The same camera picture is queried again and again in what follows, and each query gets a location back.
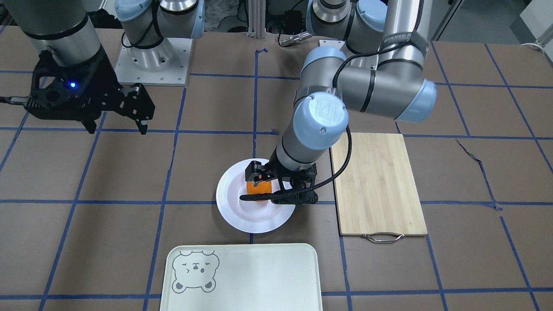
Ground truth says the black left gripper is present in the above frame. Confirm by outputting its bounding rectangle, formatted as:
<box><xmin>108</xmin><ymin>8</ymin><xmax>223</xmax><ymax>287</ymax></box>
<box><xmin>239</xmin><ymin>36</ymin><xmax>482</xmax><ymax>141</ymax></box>
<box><xmin>239</xmin><ymin>158</ymin><xmax>318</xmax><ymax>205</ymax></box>

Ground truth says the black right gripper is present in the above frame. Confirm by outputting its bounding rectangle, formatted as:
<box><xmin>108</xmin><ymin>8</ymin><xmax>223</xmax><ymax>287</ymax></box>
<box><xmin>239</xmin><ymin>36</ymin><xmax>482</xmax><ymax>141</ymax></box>
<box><xmin>25</xmin><ymin>48</ymin><xmax>156</xmax><ymax>135</ymax></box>

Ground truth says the orange fruit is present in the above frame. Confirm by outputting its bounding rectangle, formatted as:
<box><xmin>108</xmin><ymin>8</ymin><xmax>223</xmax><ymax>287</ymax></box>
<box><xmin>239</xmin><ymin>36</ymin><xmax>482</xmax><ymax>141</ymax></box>
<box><xmin>246</xmin><ymin>181</ymin><xmax>273</xmax><ymax>195</ymax></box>

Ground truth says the white round plate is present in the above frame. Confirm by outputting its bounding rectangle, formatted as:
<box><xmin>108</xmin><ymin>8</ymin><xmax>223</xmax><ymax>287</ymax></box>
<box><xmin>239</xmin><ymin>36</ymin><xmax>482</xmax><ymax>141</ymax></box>
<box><xmin>216</xmin><ymin>159</ymin><xmax>296</xmax><ymax>234</ymax></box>

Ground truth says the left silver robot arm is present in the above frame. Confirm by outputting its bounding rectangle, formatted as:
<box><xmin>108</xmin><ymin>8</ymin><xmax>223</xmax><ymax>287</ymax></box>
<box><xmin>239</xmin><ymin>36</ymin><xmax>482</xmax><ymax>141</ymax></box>
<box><xmin>239</xmin><ymin>0</ymin><xmax>437</xmax><ymax>205</ymax></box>

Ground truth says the cream bear tray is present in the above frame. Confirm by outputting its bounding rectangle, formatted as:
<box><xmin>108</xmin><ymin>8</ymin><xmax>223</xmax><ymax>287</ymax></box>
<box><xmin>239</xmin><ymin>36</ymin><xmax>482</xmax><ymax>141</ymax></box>
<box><xmin>160</xmin><ymin>243</ymin><xmax>323</xmax><ymax>311</ymax></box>

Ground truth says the wooden cutting board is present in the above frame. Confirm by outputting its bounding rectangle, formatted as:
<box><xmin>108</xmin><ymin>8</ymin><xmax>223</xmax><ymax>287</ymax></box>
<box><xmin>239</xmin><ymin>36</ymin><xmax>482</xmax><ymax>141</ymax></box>
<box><xmin>334</xmin><ymin>133</ymin><xmax>427</xmax><ymax>242</ymax></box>

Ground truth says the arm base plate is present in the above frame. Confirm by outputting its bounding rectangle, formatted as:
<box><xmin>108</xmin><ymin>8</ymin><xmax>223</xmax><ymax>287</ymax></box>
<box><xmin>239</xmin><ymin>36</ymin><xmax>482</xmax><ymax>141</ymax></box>
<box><xmin>114</xmin><ymin>38</ymin><xmax>194</xmax><ymax>86</ymax></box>
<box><xmin>318</xmin><ymin>39</ymin><xmax>348</xmax><ymax>54</ymax></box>

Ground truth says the aluminium frame post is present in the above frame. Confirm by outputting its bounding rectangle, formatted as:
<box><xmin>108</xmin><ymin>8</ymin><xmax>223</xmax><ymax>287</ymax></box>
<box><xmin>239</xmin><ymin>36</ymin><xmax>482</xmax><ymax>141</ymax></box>
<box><xmin>247</xmin><ymin>0</ymin><xmax>267</xmax><ymax>41</ymax></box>

